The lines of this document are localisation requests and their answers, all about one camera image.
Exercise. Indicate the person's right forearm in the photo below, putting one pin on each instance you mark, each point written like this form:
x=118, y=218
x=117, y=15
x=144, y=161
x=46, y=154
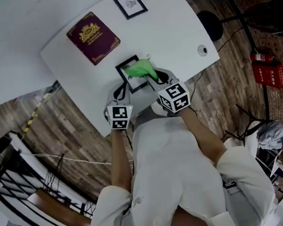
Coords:
x=203, y=139

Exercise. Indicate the black metal shelf rack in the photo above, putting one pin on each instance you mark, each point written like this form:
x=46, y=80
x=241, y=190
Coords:
x=7, y=178

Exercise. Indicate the person's left forearm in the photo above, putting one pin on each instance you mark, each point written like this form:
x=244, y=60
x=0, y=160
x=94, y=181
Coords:
x=119, y=158

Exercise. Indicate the brown wooden bench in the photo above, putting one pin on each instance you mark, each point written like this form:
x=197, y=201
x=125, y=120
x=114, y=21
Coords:
x=59, y=210

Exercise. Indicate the red fire extinguisher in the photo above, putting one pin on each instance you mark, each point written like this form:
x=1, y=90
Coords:
x=260, y=56

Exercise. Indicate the black tripod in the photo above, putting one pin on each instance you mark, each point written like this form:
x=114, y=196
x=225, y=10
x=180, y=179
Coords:
x=54, y=176

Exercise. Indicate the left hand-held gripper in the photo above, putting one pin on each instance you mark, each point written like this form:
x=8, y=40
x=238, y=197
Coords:
x=119, y=117

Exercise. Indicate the black picture frame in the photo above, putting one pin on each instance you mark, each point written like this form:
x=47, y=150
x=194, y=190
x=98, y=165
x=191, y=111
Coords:
x=139, y=85
x=130, y=3

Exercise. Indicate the black round stool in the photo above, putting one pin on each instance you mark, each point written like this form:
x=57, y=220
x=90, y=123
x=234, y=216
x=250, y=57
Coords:
x=210, y=25

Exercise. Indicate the black metal table frame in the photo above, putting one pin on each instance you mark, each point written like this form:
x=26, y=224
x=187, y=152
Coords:
x=243, y=25

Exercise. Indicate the black metal chair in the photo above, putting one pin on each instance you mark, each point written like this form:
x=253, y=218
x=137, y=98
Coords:
x=249, y=122

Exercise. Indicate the person's white shirt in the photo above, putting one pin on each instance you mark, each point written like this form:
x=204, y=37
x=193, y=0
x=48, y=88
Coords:
x=172, y=161

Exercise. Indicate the yellow black striped tape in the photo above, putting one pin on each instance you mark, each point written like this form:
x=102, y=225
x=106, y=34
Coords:
x=32, y=117

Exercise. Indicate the green cloth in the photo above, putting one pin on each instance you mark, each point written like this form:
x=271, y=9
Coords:
x=140, y=68

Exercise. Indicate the maroon book with gold ornament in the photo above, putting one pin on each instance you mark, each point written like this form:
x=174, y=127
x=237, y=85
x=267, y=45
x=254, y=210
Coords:
x=93, y=38

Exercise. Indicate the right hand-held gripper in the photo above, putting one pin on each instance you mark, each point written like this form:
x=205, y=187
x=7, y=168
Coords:
x=174, y=97

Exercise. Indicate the red fire extinguisher box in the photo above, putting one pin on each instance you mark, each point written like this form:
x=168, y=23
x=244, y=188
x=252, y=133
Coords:
x=267, y=75

